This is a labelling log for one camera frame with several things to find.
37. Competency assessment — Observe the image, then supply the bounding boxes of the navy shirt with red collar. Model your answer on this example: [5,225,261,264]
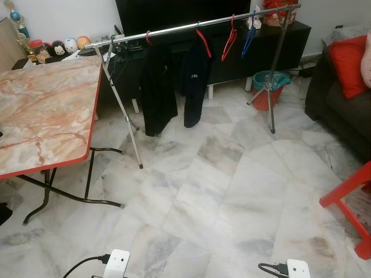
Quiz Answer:
[179,28,213,129]

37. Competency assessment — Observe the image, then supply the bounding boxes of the blue plastic hanger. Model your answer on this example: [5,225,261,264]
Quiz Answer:
[242,12,257,58]

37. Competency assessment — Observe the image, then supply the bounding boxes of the dark grey sofa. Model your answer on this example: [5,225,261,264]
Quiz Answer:
[304,41,371,163]

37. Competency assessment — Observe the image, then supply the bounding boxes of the red plastic stool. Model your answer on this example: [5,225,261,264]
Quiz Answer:
[319,162,371,260]

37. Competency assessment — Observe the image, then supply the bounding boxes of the red cushion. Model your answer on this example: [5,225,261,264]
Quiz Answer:
[328,35,370,100]

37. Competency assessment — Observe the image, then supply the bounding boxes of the black power adapter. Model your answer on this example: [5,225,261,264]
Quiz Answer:
[293,64,317,79]

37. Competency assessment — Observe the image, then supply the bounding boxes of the side table with lace cloth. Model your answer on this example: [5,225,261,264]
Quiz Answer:
[322,24,369,48]

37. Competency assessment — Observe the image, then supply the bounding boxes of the red bin with green bag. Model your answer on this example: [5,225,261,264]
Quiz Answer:
[252,71,292,112]

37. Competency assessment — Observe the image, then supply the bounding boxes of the red gift basket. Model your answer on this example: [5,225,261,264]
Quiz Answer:
[261,0,299,28]

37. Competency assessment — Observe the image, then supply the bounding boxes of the small white figurine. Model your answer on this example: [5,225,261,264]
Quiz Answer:
[246,7,263,31]

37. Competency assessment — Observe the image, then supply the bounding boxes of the plain black shirt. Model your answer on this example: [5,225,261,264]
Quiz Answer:
[139,43,179,138]

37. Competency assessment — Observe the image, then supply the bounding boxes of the black flat television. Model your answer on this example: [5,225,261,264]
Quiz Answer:
[115,0,253,36]

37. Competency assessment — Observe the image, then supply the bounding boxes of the orange round doll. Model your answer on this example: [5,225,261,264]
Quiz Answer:
[77,35,92,50]

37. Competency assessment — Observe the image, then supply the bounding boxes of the white papers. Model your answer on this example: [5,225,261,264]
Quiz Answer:
[58,49,99,61]

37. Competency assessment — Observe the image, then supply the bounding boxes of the white round doll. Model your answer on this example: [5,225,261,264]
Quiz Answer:
[64,38,79,54]

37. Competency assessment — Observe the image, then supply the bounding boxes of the marble top folding table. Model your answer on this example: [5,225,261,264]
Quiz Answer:
[0,54,125,225]

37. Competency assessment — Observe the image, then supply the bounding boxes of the black hair round doll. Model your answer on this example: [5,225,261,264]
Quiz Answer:
[51,40,66,56]

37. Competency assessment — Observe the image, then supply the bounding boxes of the red lid jar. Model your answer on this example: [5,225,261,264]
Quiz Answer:
[28,39,50,63]

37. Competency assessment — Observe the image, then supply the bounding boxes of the light wood cabinet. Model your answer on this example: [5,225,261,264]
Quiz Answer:
[0,17,27,73]

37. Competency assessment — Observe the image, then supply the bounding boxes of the gold trophy with blue ball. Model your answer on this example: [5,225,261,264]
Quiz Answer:
[3,0,31,56]

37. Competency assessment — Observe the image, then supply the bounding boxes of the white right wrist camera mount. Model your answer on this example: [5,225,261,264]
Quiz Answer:
[287,259,311,278]

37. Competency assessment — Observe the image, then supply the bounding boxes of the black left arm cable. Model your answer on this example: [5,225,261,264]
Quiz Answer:
[63,254,111,278]

